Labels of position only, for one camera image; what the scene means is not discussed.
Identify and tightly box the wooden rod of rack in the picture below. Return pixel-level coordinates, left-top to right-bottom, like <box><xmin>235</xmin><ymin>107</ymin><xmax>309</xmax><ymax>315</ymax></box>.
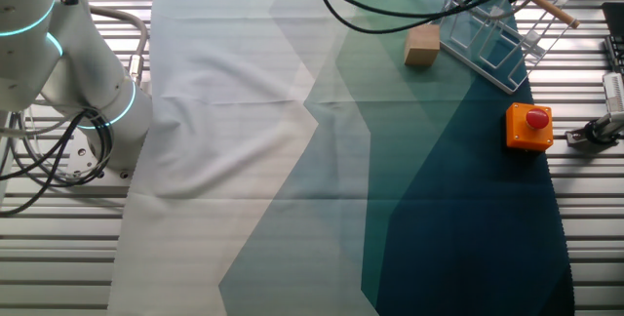
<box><xmin>530</xmin><ymin>0</ymin><xmax>582</xmax><ymax>30</ymax></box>

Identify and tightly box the small wooden block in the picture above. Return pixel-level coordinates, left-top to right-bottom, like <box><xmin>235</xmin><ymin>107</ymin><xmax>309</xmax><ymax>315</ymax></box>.
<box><xmin>403</xmin><ymin>22</ymin><xmax>442</xmax><ymax>67</ymax></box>

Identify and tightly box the black keyboard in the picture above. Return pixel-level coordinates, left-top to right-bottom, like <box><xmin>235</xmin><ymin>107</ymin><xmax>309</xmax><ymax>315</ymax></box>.
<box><xmin>601</xmin><ymin>1</ymin><xmax>624</xmax><ymax>74</ymax></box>

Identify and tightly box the orange box with red button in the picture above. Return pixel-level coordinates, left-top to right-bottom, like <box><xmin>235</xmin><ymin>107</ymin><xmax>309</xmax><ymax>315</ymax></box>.
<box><xmin>504</xmin><ymin>101</ymin><xmax>555</xmax><ymax>153</ymax></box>

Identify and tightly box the blue green white tablecloth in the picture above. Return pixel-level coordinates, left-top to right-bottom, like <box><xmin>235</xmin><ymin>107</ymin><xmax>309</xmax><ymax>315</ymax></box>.
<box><xmin>106</xmin><ymin>0</ymin><xmax>576</xmax><ymax>316</ymax></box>

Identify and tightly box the white wire cup rack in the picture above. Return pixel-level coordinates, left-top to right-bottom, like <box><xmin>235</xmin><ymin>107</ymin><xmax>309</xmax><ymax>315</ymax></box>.
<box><xmin>436</xmin><ymin>0</ymin><xmax>572</xmax><ymax>96</ymax></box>

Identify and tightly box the silver depth camera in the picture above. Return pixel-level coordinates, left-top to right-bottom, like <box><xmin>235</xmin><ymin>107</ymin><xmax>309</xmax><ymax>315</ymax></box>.
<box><xmin>602</xmin><ymin>72</ymin><xmax>624</xmax><ymax>113</ymax></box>

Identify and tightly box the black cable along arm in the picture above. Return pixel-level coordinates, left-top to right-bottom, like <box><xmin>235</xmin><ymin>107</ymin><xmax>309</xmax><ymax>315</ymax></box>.
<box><xmin>313</xmin><ymin>0</ymin><xmax>555</xmax><ymax>35</ymax></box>

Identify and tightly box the grey hose with connector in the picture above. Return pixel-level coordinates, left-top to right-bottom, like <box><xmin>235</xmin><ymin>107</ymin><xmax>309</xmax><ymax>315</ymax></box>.
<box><xmin>90</xmin><ymin>5</ymin><xmax>150</xmax><ymax>87</ymax></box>

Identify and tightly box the black cable bundle at base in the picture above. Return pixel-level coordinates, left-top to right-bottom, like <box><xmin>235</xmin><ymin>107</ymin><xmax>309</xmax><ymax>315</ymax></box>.
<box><xmin>0</xmin><ymin>106</ymin><xmax>116</xmax><ymax>217</ymax></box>

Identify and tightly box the metal base plate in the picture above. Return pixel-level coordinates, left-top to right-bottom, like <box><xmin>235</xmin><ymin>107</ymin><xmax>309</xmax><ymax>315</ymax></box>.
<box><xmin>66</xmin><ymin>130</ymin><xmax>136</xmax><ymax>180</ymax></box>

